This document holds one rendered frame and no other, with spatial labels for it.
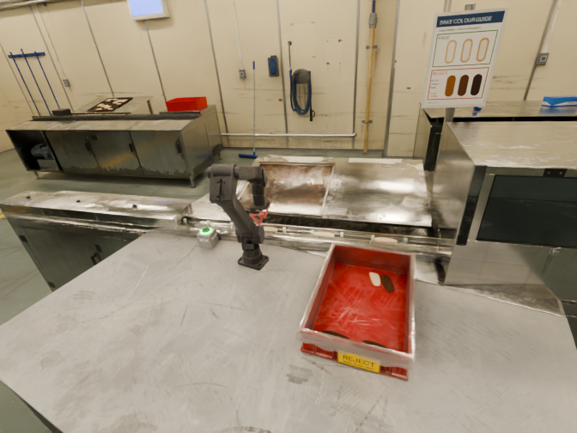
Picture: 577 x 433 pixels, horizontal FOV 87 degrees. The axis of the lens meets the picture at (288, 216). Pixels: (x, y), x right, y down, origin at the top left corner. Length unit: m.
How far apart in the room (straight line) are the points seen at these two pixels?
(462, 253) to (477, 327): 0.24
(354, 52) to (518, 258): 4.05
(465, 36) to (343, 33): 3.11
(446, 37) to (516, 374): 1.52
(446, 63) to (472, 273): 1.14
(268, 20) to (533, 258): 4.57
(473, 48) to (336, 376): 1.67
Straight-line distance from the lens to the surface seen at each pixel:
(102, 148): 4.98
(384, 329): 1.10
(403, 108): 4.69
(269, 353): 1.04
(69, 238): 2.28
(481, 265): 1.27
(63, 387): 1.23
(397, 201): 1.64
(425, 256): 1.38
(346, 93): 4.97
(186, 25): 5.72
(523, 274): 1.33
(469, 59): 1.99
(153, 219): 1.72
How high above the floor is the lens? 1.66
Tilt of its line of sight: 30 degrees down
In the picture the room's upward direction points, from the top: 5 degrees counter-clockwise
